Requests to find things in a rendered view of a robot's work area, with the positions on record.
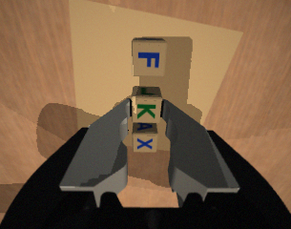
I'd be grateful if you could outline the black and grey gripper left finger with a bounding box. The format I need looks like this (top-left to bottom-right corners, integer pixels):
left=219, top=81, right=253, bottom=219
left=0, top=98, right=132, bottom=229

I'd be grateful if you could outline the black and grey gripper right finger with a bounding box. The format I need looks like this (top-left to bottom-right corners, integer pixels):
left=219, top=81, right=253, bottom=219
left=160, top=99, right=291, bottom=229

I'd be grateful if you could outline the tan flat mat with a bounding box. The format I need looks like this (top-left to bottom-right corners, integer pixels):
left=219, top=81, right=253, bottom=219
left=69, top=0, right=243, bottom=131

